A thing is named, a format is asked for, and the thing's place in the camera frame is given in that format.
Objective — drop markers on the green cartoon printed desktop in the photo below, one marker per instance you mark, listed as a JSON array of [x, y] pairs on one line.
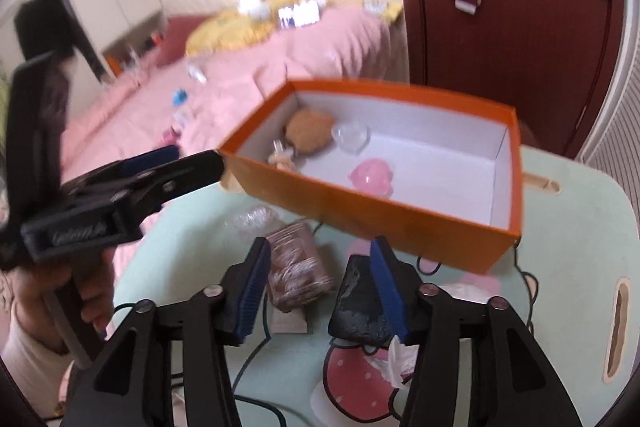
[[560, 257]]

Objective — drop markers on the small blue toy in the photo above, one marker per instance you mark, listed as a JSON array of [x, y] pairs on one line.
[[180, 97]]

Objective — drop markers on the black object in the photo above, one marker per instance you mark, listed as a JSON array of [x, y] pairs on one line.
[[357, 307]]

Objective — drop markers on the white tissue box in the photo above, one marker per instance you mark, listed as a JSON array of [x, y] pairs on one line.
[[252, 4]]

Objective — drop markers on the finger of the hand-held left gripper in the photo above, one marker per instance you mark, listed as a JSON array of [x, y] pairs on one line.
[[195, 169], [150, 159]]

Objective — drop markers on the person's left hand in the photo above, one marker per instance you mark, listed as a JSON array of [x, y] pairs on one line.
[[30, 292]]

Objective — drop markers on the pink round toy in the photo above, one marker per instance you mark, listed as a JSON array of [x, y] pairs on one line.
[[371, 177]]

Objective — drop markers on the white crumpled tissue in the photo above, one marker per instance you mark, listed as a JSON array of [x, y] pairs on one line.
[[397, 364]]

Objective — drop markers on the dark red door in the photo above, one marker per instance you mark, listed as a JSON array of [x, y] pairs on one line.
[[525, 32]]

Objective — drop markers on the clear plastic wrap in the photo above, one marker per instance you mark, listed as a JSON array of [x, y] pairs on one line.
[[250, 221]]

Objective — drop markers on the brown plush toy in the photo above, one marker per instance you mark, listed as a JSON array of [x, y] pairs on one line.
[[310, 127]]

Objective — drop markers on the orange cardboard box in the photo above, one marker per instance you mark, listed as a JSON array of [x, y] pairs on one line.
[[400, 227]]

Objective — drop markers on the dark printed box set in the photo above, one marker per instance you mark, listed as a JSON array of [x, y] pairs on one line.
[[300, 13]]

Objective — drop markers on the person's left forearm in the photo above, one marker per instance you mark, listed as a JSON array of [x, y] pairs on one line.
[[30, 362]]

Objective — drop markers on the dark red pillow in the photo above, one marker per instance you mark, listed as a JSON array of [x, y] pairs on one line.
[[177, 39]]

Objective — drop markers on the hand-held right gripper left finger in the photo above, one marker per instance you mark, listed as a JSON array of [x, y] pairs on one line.
[[250, 292]]

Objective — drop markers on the brown card box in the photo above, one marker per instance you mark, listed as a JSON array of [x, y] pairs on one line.
[[297, 267]]

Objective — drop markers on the yellow pillow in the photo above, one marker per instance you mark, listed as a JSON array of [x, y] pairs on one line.
[[225, 32]]

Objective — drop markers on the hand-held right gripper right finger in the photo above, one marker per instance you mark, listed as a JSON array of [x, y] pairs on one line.
[[387, 287]]

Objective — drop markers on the white slatted radiator cover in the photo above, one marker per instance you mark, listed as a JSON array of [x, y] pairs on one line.
[[620, 132]]

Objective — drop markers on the pink blanket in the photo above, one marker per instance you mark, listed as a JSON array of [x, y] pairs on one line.
[[240, 82]]

